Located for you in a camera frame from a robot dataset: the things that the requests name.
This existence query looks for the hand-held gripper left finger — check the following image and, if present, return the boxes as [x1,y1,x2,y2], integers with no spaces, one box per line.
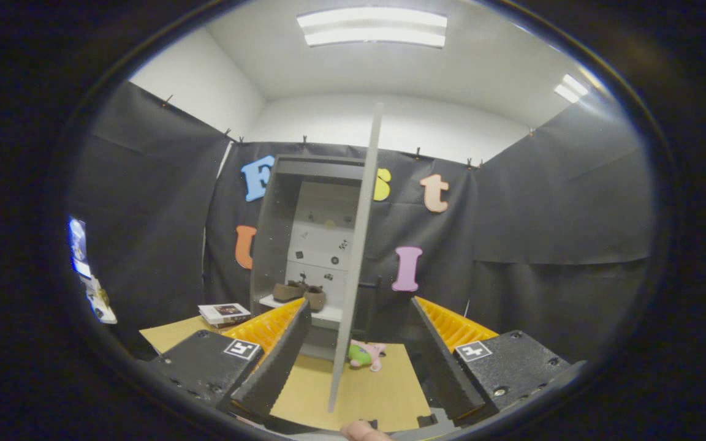
[145,297,312,423]

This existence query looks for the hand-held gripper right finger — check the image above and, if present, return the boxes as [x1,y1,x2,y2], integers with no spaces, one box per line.
[411,296,574,423]

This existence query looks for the brown fuzzy shoe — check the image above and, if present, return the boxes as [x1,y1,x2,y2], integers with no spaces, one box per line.
[303,285,327,313]
[272,281,305,303]

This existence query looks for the grey shoe cabinet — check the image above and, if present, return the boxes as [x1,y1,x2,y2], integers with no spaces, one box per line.
[249,154,369,362]

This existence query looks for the white book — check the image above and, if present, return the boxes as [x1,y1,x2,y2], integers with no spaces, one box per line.
[198,303,252,325]

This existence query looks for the pink green plush toy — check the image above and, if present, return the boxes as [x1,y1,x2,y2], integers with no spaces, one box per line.
[347,340,387,372]

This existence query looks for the black backdrop cloth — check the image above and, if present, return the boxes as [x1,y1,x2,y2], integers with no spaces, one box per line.
[68,80,651,362]

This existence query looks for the white cluttered object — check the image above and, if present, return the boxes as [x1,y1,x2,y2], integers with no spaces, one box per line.
[85,277,118,325]

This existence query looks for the small ceiling light panel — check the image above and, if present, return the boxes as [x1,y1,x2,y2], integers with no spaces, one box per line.
[553,73,590,104]

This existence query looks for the large ceiling light panel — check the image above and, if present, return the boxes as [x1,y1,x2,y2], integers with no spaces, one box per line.
[297,7,449,50]

